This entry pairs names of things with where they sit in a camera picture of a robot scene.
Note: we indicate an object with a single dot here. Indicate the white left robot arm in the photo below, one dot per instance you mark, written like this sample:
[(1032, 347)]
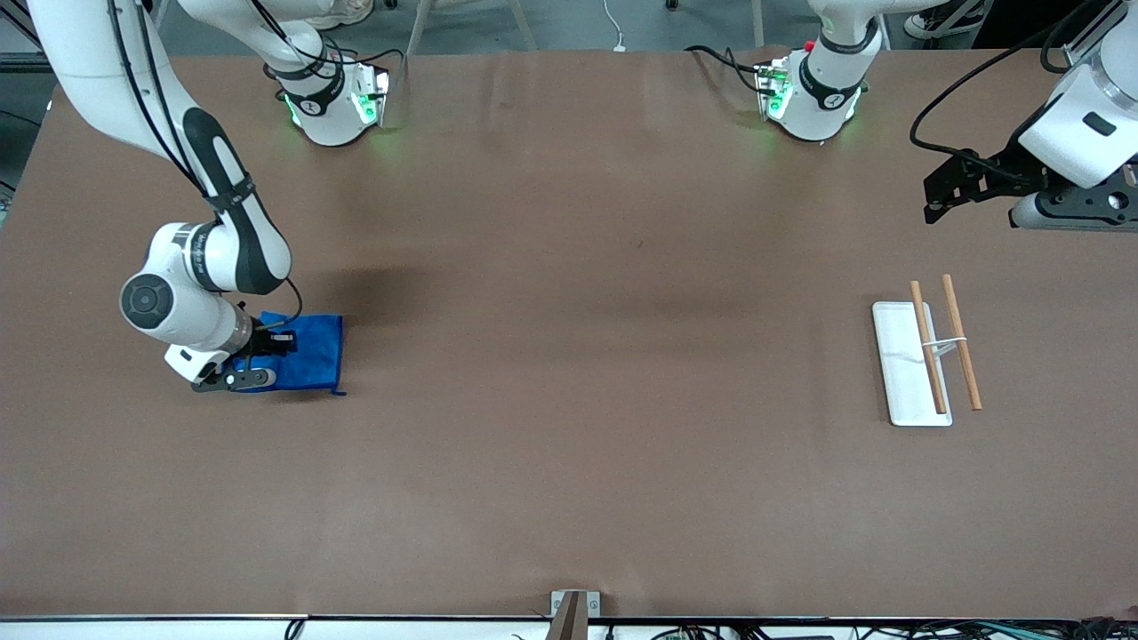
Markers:
[(831, 80)]

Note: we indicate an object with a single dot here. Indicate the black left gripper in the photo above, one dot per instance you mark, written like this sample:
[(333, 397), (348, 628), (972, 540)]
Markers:
[(997, 171)]

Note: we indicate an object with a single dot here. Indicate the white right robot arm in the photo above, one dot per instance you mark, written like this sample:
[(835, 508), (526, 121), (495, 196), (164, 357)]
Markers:
[(80, 53)]

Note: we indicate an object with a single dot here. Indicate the black and white sneaker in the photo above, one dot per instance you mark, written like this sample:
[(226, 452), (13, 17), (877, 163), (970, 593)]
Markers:
[(947, 18)]

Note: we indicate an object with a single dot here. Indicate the beige stand leg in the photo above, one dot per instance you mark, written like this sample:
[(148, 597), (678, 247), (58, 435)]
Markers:
[(524, 27), (416, 31)]

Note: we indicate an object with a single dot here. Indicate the blue microfibre towel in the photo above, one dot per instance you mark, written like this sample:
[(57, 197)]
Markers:
[(316, 360)]

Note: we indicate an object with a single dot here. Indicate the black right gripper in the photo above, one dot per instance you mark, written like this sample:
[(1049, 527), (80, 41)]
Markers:
[(260, 340)]

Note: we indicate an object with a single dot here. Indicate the brown wooden post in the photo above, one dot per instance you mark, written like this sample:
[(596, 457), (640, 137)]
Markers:
[(567, 622)]

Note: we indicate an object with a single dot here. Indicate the wooden rack rod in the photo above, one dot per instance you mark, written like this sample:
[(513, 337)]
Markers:
[(969, 373), (920, 311)]

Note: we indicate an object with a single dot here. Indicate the aluminium frame profile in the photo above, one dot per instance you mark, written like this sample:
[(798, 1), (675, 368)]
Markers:
[(1089, 36), (18, 62)]

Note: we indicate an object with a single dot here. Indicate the grey metal bracket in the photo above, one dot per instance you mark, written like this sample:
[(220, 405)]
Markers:
[(594, 604)]

